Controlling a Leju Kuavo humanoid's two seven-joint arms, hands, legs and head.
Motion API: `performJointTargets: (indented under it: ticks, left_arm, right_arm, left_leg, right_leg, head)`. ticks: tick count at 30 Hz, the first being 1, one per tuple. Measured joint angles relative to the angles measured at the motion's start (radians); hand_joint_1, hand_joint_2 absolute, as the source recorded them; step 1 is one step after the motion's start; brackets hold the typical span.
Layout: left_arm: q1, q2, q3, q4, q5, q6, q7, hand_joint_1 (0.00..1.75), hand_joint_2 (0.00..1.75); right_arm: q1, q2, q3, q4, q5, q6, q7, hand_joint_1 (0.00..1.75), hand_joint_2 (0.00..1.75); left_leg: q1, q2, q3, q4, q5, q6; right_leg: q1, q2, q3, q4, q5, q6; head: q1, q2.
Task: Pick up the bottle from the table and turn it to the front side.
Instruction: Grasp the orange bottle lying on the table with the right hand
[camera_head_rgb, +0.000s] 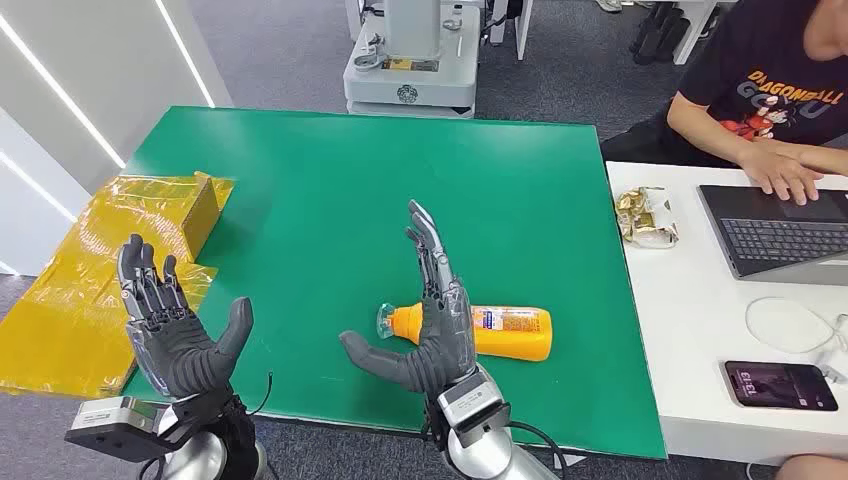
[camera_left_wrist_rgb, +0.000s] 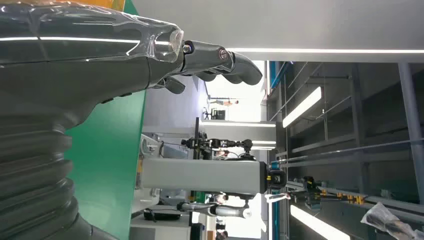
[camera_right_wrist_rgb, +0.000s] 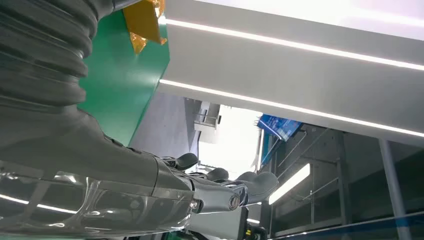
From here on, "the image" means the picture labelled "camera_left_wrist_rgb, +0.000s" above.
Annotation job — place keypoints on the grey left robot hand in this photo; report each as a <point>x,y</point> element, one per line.
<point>82,73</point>

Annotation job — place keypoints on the long ceiling light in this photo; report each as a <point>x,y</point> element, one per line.
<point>318,225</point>
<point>302,106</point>

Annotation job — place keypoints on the plastic wrapped dark object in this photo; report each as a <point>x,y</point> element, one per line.
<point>384,222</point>

